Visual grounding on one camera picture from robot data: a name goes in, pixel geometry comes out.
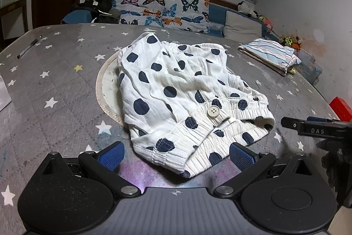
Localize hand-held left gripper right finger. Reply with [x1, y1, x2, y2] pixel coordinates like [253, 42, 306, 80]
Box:
[214, 142, 310, 197]

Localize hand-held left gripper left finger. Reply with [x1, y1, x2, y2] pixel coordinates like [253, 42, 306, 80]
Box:
[38, 141, 140, 197]

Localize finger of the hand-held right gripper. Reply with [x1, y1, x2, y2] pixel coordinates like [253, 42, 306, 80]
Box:
[281, 116, 337, 139]

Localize white polka dot pants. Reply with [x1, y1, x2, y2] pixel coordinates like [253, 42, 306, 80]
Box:
[118, 33, 276, 178]

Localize person's right hand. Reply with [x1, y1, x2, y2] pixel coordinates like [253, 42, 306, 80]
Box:
[316, 138, 352, 209]

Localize red box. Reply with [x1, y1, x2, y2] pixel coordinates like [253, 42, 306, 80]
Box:
[329, 97, 352, 121]

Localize clear plastic box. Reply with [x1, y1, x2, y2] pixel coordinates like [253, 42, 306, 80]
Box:
[291, 48, 323, 85]

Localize grey star-print tablecloth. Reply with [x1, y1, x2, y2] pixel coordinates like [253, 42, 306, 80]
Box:
[0, 23, 352, 235]

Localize round black induction cooker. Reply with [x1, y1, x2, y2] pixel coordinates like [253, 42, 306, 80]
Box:
[95, 55, 125, 125]

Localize folded blue striped cloth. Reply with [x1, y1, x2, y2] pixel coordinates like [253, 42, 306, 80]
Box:
[237, 38, 302, 76]

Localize small colourful toys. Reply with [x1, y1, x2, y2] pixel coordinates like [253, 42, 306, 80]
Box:
[279, 35, 302, 52]

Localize grey cushion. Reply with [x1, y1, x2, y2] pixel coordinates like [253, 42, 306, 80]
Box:
[223, 11, 263, 39]

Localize black eared plush toy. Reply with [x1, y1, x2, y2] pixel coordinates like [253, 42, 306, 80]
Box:
[249, 11, 265, 22]

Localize black pen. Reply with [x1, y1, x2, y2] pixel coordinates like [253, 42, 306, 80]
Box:
[17, 36, 42, 59]

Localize white and black plush toy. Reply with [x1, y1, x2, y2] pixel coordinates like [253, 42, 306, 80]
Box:
[237, 1, 250, 14]

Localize butterfly print pillow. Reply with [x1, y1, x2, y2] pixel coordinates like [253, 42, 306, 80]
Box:
[162, 0, 211, 34]
[113, 0, 179, 28]

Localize black bag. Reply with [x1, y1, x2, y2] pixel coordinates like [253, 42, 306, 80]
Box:
[72, 0, 121, 24]

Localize brown wooden desk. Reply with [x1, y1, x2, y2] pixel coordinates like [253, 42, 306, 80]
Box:
[0, 0, 29, 41]

